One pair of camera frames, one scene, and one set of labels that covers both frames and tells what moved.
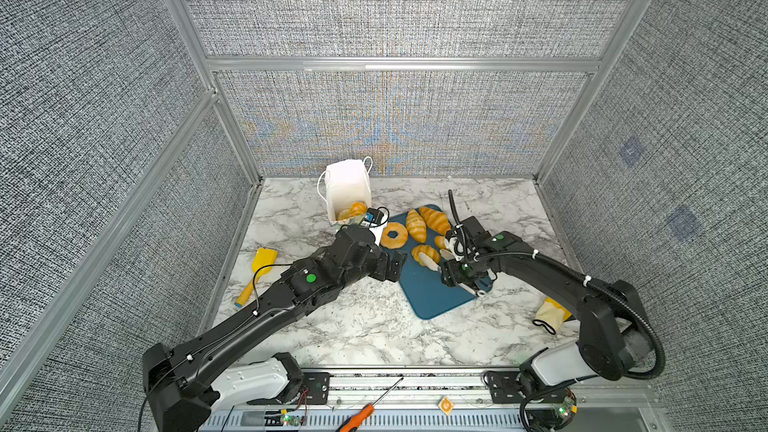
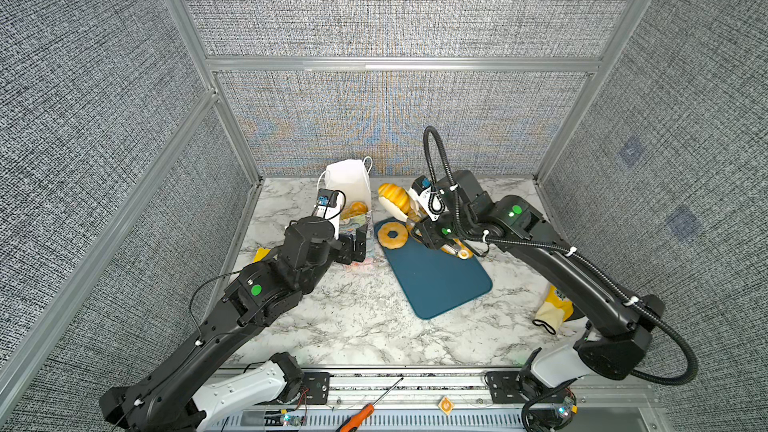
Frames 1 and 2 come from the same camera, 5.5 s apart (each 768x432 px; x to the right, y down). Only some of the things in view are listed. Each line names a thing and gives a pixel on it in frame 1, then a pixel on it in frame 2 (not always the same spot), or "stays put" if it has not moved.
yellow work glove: (551, 315) stays put
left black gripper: (383, 272) -> (347, 252)
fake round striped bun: (429, 251) -> (396, 194)
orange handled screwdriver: (351, 423) stays put
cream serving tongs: (432, 264) -> (455, 247)
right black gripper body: (461, 270) -> (438, 232)
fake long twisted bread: (354, 210) stays put
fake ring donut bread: (393, 242) stays put
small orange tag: (446, 405) stays put
